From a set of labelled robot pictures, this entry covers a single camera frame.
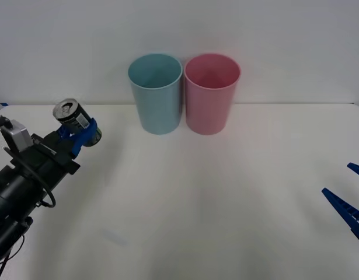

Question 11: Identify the pink plastic bin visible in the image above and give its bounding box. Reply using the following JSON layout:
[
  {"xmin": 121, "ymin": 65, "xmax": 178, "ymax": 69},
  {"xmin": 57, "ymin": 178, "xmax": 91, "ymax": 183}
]
[{"xmin": 183, "ymin": 52, "xmax": 242, "ymax": 136}]

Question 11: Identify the pale blue plastic bin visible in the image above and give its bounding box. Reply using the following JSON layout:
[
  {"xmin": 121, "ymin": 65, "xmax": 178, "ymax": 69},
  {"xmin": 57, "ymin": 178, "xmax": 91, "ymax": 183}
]
[{"xmin": 127, "ymin": 52, "xmax": 183, "ymax": 136}]

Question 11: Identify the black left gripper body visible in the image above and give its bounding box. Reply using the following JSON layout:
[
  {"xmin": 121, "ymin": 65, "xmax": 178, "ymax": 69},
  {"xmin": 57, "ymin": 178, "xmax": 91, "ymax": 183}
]
[{"xmin": 10, "ymin": 130, "xmax": 81, "ymax": 191}]

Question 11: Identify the black drink can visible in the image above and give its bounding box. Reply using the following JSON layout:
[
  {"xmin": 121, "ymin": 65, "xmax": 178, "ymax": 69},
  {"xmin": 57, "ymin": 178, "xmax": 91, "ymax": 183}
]
[{"xmin": 52, "ymin": 98, "xmax": 103, "ymax": 147}]

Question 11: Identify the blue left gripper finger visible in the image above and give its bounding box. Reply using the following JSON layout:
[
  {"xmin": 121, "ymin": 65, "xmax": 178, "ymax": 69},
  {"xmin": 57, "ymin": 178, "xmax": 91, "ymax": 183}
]
[
  {"xmin": 57, "ymin": 124, "xmax": 78, "ymax": 144},
  {"xmin": 69, "ymin": 117, "xmax": 99, "ymax": 156}
]

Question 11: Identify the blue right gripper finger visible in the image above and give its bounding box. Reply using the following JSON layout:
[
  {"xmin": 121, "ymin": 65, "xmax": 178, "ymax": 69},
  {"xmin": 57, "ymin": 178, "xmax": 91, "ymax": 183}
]
[
  {"xmin": 321, "ymin": 187, "xmax": 359, "ymax": 245},
  {"xmin": 347, "ymin": 162, "xmax": 359, "ymax": 179}
]

